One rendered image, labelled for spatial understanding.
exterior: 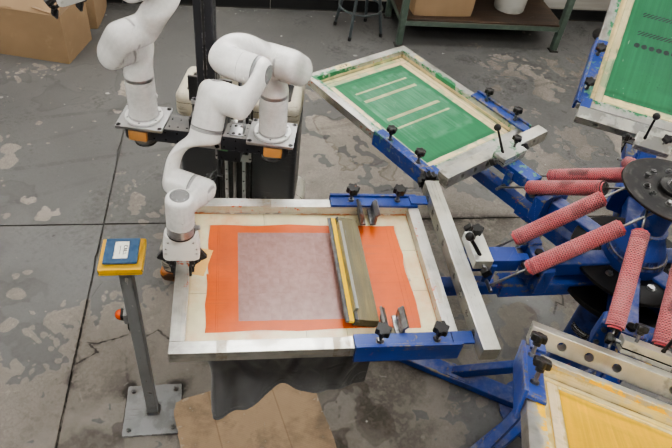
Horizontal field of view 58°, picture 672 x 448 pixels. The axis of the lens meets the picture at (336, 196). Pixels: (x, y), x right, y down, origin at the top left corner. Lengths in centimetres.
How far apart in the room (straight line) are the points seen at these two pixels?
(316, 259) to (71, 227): 185
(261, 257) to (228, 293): 17
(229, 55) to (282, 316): 73
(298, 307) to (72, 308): 156
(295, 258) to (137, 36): 80
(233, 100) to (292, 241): 57
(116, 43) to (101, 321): 152
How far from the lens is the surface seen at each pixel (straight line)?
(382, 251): 197
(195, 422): 268
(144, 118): 214
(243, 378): 191
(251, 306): 177
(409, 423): 276
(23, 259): 339
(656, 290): 216
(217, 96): 158
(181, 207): 161
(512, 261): 197
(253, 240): 194
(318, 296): 181
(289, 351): 166
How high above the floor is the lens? 240
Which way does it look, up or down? 42 degrees down
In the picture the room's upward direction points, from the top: 8 degrees clockwise
